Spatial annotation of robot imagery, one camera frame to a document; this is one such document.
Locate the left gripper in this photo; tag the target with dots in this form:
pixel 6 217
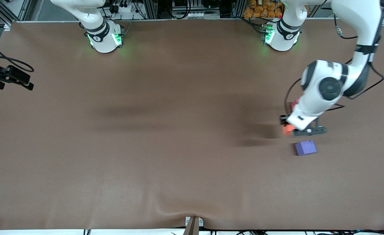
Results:
pixel 283 119

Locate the orange foam block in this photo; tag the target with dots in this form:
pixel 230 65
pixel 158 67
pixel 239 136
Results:
pixel 287 130

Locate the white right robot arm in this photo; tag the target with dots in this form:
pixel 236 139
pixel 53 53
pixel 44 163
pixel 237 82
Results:
pixel 103 39

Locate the red foam block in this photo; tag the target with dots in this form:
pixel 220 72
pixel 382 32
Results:
pixel 294 104

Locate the purple foam block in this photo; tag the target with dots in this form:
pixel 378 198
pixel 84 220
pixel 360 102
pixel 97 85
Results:
pixel 305 147

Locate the brown table cover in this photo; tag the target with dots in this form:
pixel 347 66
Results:
pixel 178 147

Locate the bag of orange items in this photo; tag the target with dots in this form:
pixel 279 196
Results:
pixel 260 9

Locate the white power strip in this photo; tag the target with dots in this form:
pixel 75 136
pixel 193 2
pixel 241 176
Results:
pixel 123 8

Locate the white terminal block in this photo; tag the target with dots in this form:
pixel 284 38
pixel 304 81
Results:
pixel 195 14

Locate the small metal corner bracket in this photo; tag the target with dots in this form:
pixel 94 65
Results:
pixel 7 26

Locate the aluminium frame rail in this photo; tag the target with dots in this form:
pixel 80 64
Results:
pixel 2 11

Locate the grey metal mount bracket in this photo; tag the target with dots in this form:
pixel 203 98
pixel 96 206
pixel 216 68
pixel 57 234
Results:
pixel 194 223

